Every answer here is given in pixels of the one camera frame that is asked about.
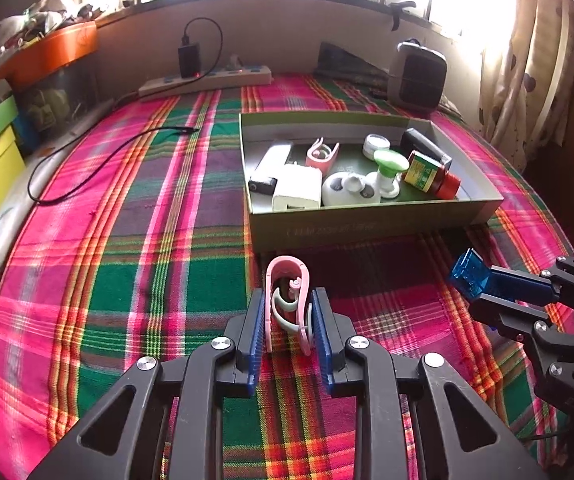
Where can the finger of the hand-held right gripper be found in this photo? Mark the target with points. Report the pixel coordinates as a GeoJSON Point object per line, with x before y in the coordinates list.
{"type": "Point", "coordinates": [517, 285]}
{"type": "Point", "coordinates": [497, 312]}

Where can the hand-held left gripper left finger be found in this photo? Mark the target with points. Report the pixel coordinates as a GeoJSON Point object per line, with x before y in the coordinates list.
{"type": "Point", "coordinates": [257, 340]}

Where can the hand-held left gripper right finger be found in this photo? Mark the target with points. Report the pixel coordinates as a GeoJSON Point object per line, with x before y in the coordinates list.
{"type": "Point", "coordinates": [322, 340]}

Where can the blue transparent plastic case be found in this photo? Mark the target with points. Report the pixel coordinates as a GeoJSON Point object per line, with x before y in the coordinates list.
{"type": "Point", "coordinates": [469, 272]}

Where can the large pink plastic clip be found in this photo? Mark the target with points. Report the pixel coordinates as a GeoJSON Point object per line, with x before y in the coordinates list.
{"type": "Point", "coordinates": [287, 265]}

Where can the green cardboard box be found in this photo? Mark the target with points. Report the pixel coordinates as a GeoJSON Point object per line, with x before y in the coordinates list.
{"type": "Point", "coordinates": [367, 225]}

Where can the yellow bottle with red cap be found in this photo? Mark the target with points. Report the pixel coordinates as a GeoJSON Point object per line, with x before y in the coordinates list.
{"type": "Point", "coordinates": [424, 172]}

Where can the white round face night light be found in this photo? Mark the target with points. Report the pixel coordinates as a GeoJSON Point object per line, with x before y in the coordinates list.
{"type": "Point", "coordinates": [337, 195]}

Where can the white USB wall charger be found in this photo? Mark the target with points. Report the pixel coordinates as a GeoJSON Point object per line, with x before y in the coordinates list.
{"type": "Point", "coordinates": [297, 187]}

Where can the black cylindrical bottle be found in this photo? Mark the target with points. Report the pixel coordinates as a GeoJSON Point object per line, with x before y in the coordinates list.
{"type": "Point", "coordinates": [419, 142]}

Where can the green-topped white knob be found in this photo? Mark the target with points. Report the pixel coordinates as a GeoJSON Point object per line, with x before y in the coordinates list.
{"type": "Point", "coordinates": [389, 160]}

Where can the small pink plastic clip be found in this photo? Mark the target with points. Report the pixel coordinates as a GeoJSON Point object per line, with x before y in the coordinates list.
{"type": "Point", "coordinates": [319, 160]}

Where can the white lighter with black end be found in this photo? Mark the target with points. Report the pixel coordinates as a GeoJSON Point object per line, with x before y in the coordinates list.
{"type": "Point", "coordinates": [272, 160]}

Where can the small white jar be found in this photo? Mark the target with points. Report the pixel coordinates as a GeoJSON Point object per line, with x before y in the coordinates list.
{"type": "Point", "coordinates": [376, 144]}

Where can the pink green plaid blanket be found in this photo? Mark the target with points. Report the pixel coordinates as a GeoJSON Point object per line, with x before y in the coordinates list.
{"type": "Point", "coordinates": [142, 260]}

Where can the cream heart-print curtain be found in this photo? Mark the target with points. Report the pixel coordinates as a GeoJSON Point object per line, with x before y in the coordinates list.
{"type": "Point", "coordinates": [527, 60]}

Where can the grey portable speaker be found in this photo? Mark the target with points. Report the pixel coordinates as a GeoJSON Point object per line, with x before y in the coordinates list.
{"type": "Point", "coordinates": [417, 77]}

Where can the white power strip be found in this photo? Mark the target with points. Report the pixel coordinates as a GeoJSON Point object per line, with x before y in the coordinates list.
{"type": "Point", "coordinates": [217, 80]}

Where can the black power adapter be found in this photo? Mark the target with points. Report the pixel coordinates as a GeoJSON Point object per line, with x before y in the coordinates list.
{"type": "Point", "coordinates": [189, 60]}

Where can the black window hook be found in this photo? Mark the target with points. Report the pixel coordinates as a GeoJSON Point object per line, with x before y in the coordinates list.
{"type": "Point", "coordinates": [399, 12]}

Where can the small blue box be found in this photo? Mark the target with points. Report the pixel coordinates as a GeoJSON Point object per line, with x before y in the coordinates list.
{"type": "Point", "coordinates": [27, 135]}

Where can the clear plastic storage box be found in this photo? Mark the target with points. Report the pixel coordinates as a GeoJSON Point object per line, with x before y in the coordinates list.
{"type": "Point", "coordinates": [57, 97]}

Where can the orange plastic tray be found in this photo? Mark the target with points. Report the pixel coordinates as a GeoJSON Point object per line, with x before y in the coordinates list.
{"type": "Point", "coordinates": [62, 45]}

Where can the clutter pile in tray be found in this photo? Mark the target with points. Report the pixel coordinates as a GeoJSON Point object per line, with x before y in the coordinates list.
{"type": "Point", "coordinates": [22, 27]}

